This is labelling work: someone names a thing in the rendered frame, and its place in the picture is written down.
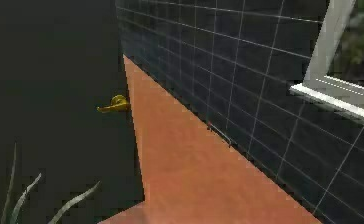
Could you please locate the white framed window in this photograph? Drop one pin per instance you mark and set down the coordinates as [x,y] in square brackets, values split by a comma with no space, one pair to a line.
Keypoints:
[336,83]

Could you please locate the dark room door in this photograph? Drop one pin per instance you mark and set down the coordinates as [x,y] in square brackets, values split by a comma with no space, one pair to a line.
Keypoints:
[56,83]

